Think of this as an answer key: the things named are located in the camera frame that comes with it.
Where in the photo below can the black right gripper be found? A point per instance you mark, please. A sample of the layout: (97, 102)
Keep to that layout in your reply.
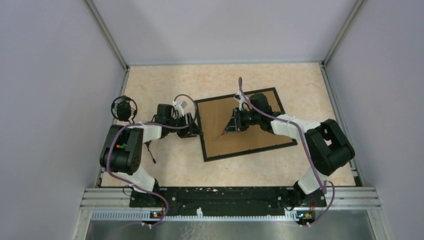
(235, 124)

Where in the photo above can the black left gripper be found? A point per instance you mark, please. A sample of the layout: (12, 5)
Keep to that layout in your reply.
(185, 132)

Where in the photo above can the black wooden picture frame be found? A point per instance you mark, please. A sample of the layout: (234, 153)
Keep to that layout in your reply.
(213, 115)

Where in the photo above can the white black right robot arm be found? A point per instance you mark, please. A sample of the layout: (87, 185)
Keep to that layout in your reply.
(326, 146)

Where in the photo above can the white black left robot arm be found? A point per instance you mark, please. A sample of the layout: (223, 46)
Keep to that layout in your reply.
(122, 151)

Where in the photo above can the black microphone on stand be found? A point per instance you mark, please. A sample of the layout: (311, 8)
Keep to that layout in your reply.
(125, 109)

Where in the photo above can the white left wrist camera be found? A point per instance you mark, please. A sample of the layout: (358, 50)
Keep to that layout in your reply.
(179, 108)

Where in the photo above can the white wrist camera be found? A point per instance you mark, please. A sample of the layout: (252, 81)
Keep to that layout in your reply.
(237, 97)
(179, 108)

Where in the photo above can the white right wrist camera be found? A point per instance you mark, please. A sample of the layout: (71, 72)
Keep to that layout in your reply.
(237, 97)

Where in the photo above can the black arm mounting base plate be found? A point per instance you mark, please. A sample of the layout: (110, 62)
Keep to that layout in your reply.
(227, 201)

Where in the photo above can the aluminium front frame rail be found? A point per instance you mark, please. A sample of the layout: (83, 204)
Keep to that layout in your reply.
(112, 203)

